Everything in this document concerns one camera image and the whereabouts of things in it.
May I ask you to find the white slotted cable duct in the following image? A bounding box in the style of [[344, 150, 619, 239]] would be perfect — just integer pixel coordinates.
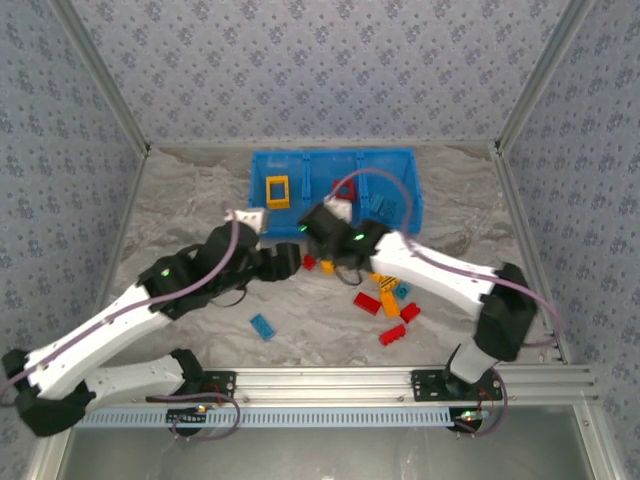
[[73, 405, 457, 430]]

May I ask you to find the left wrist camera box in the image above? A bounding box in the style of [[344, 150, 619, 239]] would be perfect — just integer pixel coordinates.
[[224, 207, 270, 235]]

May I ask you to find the small black controller board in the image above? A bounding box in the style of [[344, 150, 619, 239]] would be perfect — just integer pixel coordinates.
[[449, 407, 489, 432], [166, 407, 207, 426]]

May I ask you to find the aluminium frame leg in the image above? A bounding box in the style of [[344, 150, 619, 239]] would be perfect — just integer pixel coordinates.
[[574, 404, 626, 480], [22, 429, 76, 480]]

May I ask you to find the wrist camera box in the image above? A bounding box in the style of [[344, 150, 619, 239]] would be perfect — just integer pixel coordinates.
[[323, 193, 357, 219], [224, 207, 270, 235]]

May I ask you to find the aluminium frame post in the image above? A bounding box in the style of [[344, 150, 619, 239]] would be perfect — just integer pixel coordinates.
[[493, 0, 599, 154], [49, 0, 152, 154]]

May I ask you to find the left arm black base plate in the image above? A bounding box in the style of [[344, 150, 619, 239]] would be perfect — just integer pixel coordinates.
[[144, 370, 237, 404]]

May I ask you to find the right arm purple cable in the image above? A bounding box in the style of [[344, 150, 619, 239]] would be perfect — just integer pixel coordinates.
[[331, 168, 564, 439]]

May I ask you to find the yellow lego window frame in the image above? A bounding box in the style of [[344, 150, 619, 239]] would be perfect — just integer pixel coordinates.
[[266, 174, 292, 210]]

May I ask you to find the large red lego brick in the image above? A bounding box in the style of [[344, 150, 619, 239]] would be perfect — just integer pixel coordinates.
[[353, 291, 384, 317]]

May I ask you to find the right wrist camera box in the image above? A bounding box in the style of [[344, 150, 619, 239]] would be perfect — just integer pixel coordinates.
[[323, 193, 357, 219]]

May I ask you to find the red long lego brick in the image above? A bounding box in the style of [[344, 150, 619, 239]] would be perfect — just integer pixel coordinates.
[[378, 323, 408, 347]]

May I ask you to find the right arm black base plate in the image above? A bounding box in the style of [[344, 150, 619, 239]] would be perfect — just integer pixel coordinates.
[[409, 369, 504, 403]]

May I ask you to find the orange lego brick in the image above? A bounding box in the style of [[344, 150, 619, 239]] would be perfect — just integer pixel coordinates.
[[379, 292, 404, 319]]

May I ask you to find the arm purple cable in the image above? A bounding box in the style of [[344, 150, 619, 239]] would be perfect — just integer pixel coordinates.
[[0, 209, 242, 442], [331, 168, 564, 439]]

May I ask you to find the aluminium mounting rail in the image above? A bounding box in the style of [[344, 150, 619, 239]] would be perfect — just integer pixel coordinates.
[[54, 364, 600, 407]]

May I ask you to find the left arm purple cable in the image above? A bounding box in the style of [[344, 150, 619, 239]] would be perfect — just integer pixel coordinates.
[[0, 209, 242, 442]]

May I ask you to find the blue three-compartment plastic bin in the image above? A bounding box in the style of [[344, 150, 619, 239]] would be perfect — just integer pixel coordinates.
[[248, 147, 424, 239]]

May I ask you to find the grey metal sheet panel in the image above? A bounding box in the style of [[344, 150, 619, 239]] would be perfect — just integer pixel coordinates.
[[62, 427, 589, 480]]

